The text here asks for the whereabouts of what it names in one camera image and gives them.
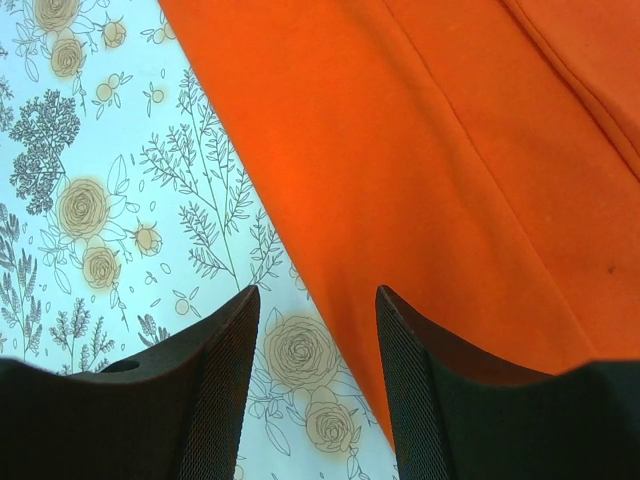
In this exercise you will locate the orange t shirt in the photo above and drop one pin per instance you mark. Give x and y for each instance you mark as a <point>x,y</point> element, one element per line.
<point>481,158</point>

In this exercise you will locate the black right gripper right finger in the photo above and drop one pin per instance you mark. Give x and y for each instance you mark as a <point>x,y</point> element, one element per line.
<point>460,412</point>

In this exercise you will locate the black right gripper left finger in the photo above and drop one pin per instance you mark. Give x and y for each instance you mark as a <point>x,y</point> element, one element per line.
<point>172,411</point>

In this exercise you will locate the floral patterned table mat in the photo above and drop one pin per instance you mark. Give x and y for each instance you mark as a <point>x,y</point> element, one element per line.
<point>127,216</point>

